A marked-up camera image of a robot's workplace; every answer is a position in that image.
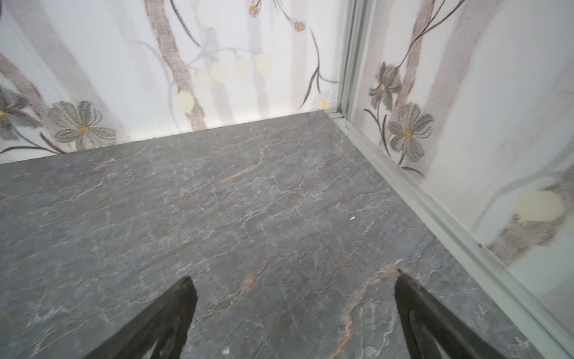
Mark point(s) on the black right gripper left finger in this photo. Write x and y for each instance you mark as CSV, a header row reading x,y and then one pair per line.
x,y
159,331

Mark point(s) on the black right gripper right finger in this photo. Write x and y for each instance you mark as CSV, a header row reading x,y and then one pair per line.
x,y
431,330

